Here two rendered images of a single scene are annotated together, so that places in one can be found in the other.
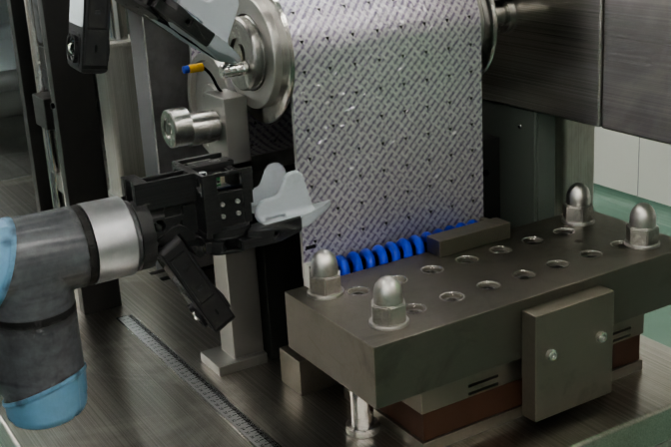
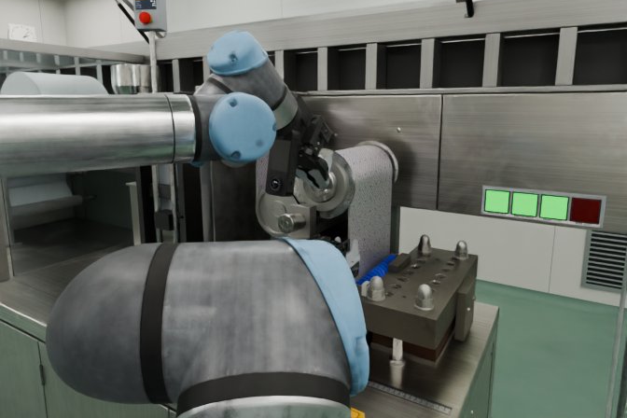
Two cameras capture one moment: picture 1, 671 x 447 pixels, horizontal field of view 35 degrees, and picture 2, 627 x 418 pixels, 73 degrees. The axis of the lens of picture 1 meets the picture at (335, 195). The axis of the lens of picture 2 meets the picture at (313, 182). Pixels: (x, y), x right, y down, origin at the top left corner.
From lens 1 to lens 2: 0.60 m
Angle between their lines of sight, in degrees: 29
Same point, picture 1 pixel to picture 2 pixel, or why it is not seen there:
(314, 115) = (355, 212)
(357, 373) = (420, 334)
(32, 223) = not seen: hidden behind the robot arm
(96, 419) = not seen: hidden behind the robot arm
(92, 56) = (289, 188)
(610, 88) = (442, 194)
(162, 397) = not seen: hidden behind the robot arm
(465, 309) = (443, 295)
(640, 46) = (459, 176)
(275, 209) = (350, 258)
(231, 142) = (311, 228)
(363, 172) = (365, 237)
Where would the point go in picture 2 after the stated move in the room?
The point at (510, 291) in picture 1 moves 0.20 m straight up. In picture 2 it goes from (448, 284) to (452, 193)
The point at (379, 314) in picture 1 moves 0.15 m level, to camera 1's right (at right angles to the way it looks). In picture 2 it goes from (424, 303) to (480, 287)
